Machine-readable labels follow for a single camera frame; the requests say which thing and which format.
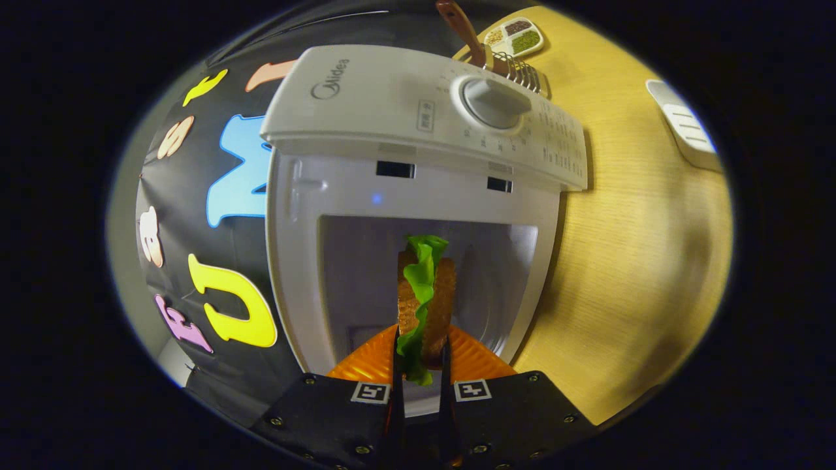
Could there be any white divided bean plate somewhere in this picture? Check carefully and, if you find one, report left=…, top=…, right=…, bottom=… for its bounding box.
left=483, top=18, right=545, bottom=57

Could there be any white microwave oven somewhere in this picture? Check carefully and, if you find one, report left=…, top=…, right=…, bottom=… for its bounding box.
left=260, top=44, right=588, bottom=418

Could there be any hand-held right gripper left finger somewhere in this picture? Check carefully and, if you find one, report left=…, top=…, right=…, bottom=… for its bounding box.
left=251, top=325, right=402, bottom=470

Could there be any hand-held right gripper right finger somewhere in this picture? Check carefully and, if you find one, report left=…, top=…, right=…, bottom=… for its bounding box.
left=441, top=325, right=598, bottom=470

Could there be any lettuce toast sandwich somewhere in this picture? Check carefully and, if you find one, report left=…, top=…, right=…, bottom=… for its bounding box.
left=395, top=235, right=458, bottom=386

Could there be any metal wire utensil holder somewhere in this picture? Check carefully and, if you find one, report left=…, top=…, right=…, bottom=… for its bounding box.
left=467, top=46, right=543, bottom=93

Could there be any brown handled utensil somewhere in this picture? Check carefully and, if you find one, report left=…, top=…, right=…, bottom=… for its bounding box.
left=436, top=0, right=488, bottom=66

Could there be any small white rectangular dish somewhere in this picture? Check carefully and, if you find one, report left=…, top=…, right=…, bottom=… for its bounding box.
left=647, top=80, right=723, bottom=172

